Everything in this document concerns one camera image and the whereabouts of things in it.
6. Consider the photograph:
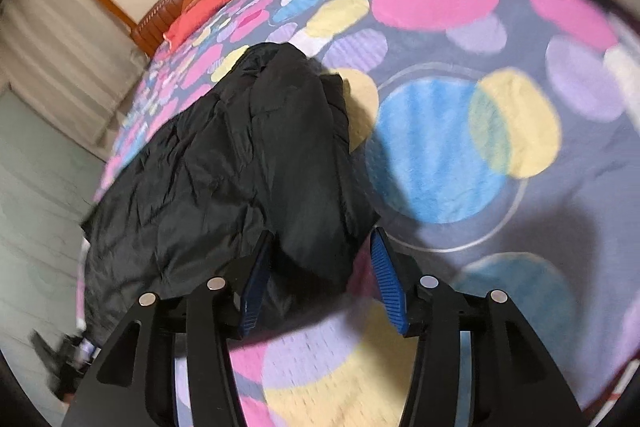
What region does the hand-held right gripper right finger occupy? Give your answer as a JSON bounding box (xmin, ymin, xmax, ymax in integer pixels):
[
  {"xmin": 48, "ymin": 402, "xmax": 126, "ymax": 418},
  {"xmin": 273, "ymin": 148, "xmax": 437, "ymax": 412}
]
[{"xmin": 370, "ymin": 227, "xmax": 587, "ymax": 427}]

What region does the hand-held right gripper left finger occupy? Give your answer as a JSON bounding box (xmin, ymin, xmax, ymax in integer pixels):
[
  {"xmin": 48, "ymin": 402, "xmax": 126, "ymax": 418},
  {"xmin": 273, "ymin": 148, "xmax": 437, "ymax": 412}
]
[{"xmin": 62, "ymin": 231, "xmax": 275, "ymax": 427}]

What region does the black quilted jacket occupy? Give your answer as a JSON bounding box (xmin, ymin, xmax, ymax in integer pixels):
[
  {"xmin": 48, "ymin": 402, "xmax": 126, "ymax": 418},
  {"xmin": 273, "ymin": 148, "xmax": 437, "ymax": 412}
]
[{"xmin": 80, "ymin": 42, "xmax": 382, "ymax": 344}]

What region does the frosted glass wardrobe door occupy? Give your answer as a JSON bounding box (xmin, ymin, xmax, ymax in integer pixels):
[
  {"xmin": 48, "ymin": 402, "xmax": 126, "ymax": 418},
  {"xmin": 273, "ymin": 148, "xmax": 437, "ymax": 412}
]
[{"xmin": 0, "ymin": 89, "xmax": 108, "ymax": 413}]

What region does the colourful dotted bed quilt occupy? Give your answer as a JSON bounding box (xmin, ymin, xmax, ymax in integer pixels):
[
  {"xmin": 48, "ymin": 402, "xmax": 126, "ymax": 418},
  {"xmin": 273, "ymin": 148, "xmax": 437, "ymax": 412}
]
[{"xmin": 75, "ymin": 0, "xmax": 640, "ymax": 427}]

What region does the short beige curtain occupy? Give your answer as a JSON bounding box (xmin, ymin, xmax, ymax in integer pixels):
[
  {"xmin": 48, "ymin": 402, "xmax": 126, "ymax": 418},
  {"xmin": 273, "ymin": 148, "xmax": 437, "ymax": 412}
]
[{"xmin": 0, "ymin": 0, "xmax": 148, "ymax": 150}]

